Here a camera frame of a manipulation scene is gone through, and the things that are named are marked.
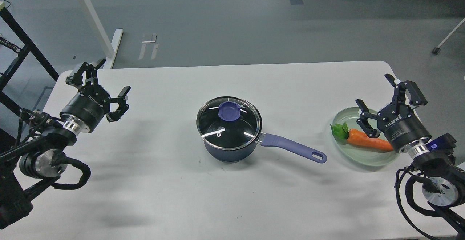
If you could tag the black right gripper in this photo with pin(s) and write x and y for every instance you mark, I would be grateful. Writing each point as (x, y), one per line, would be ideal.
(397, 120)

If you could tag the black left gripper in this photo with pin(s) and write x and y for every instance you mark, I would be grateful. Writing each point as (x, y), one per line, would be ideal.
(92, 102)

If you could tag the glass lid with blue knob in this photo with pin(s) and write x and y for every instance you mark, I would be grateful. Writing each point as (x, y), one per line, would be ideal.
(228, 123)

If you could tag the blue saucepan with handle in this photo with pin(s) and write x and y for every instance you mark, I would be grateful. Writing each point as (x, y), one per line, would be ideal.
(270, 140)

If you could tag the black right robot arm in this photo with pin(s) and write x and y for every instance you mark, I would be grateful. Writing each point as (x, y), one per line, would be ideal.
(436, 184)

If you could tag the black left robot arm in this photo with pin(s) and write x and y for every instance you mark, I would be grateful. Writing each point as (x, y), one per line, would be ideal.
(38, 162)

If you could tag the pale green glass plate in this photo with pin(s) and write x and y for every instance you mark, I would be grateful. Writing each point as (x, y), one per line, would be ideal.
(362, 155)

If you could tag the orange toy carrot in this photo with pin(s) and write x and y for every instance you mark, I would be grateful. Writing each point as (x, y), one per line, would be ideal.
(358, 138)

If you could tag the white stand leg with caster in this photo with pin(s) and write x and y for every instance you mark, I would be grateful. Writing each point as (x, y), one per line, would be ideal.
(437, 48)

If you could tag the black metal rack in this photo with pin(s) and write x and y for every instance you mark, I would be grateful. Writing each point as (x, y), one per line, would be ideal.
(22, 52)

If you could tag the white desk frame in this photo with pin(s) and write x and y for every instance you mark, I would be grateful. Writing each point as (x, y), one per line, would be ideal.
(70, 31)

